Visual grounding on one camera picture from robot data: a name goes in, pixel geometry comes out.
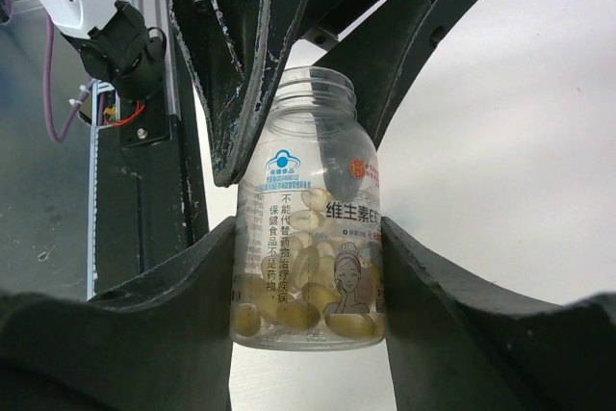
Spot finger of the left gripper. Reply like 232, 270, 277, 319
169, 0, 308, 187
317, 0, 477, 141

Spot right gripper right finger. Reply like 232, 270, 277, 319
382, 218, 615, 410

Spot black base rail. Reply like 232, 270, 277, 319
89, 42, 209, 296

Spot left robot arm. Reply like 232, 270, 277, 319
39, 0, 477, 187

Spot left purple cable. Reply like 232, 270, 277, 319
40, 15, 92, 143

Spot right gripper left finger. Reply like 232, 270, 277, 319
1, 218, 235, 410

